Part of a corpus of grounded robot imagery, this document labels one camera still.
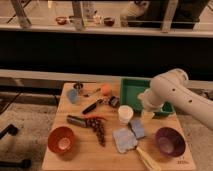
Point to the dark metal tool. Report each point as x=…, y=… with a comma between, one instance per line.
x=76, y=121

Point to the dark bowl in background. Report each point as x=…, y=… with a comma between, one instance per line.
x=109, y=21

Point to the purple bowl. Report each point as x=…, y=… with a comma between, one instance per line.
x=170, y=142

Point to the blue cloth large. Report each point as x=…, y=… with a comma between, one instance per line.
x=124, y=139

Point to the red chili pepper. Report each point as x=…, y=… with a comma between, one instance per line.
x=94, y=117

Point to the orange bowl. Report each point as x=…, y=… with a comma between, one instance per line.
x=61, y=140

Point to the small dark round object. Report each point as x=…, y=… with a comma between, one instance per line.
x=78, y=86

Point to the transparent gripper body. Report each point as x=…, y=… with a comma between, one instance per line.
x=146, y=115

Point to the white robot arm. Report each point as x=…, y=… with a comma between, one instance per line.
x=170, y=87

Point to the red bowl in background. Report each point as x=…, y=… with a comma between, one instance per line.
x=61, y=20

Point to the small black metal clip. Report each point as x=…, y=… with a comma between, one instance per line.
x=114, y=102

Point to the dark purple grapes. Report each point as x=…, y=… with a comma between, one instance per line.
x=98, y=128

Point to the black handled knife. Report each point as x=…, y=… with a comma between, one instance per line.
x=92, y=106

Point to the green plastic tray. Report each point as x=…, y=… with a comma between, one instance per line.
x=129, y=91

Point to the blue sponge small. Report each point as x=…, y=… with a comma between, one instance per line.
x=137, y=128

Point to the orange fruit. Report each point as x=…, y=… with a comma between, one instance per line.
x=106, y=90

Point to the cream handled brush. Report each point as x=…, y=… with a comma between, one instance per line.
x=149, y=162

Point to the white cup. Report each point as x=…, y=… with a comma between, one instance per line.
x=125, y=113

